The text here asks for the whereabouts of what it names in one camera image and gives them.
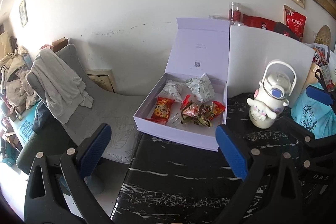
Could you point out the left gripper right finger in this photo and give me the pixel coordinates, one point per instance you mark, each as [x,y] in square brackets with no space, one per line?
[286,204]

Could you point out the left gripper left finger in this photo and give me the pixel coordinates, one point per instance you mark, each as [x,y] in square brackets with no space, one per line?
[44,201]

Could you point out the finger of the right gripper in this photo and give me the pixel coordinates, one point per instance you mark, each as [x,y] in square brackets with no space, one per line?
[301,136]

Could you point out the red snack packet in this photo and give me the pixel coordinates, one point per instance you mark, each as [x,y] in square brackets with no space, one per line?
[162,110]

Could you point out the blue plastic bag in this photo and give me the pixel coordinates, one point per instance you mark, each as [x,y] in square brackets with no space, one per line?
[316,114]

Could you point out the cream cartoon water bottle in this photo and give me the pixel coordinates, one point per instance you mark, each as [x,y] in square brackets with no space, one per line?
[270,99]

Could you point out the gray lounge chair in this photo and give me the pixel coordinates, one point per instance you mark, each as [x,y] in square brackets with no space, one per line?
[111,108]

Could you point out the gray sweatshirt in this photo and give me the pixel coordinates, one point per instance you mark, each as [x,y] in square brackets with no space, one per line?
[58,85]

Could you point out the red goji berry bag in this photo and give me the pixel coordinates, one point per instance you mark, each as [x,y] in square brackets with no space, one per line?
[295,21]

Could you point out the white board panel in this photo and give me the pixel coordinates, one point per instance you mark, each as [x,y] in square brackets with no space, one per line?
[251,49]

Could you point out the small red packet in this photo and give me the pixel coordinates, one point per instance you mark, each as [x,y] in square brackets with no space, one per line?
[216,110]

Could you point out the brown snack packet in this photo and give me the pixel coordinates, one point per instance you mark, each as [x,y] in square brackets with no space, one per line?
[196,114]

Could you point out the clear plastic clip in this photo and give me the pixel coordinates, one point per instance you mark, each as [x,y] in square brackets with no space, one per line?
[175,119]

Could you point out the pile of clothes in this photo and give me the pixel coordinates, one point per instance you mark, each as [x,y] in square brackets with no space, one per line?
[15,89]

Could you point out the cardboard box behind chair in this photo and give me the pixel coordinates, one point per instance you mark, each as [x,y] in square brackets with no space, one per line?
[59,44]

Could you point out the white bread-print packet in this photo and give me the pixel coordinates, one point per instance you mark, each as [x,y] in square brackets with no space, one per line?
[173,90]

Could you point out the clear jar red label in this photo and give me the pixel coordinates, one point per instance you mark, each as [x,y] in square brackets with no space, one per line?
[234,12]

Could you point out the green bread-print packet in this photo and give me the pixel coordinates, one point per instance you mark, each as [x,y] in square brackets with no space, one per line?
[201,88]

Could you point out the lavender gift box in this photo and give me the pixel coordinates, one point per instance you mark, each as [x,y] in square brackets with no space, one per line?
[201,46]

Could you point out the wall vent panel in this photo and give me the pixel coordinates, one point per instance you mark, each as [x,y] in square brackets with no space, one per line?
[104,78]

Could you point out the framed wall picture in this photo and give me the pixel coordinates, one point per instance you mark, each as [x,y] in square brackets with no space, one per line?
[23,13]

